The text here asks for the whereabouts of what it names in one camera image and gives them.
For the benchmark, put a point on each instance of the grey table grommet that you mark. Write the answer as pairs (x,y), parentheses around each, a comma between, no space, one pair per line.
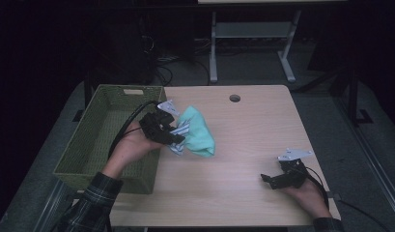
(234,98)

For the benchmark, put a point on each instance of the grey tape strip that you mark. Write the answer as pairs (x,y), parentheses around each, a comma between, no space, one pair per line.
(333,195)

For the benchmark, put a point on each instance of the black tape strip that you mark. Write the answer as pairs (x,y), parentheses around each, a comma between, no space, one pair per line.
(77,195)

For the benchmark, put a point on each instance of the person's left hand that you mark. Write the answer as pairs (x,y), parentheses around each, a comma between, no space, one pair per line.
(134,146)

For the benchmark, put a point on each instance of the grey metal stand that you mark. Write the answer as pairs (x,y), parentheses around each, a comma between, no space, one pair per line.
(253,29)

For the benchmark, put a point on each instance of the long metal floor rail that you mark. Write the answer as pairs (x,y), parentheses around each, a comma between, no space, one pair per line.
(378,174)

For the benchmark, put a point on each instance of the teal cloth garment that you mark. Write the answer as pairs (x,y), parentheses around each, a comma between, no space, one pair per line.
(198,135)

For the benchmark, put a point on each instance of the short metal floor rail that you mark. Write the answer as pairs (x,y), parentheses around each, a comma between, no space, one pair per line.
(51,208)

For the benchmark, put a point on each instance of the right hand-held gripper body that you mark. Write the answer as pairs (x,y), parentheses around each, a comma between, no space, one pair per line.
(291,177)

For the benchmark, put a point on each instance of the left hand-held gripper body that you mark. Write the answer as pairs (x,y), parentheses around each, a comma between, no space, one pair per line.
(156,127)

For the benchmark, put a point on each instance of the person's right hand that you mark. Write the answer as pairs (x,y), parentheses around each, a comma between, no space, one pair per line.
(309,198)

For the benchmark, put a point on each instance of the green woven basket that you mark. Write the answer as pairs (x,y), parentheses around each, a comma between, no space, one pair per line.
(98,129)

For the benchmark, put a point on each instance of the black metal stand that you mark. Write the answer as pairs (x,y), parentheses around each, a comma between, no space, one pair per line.
(353,96)

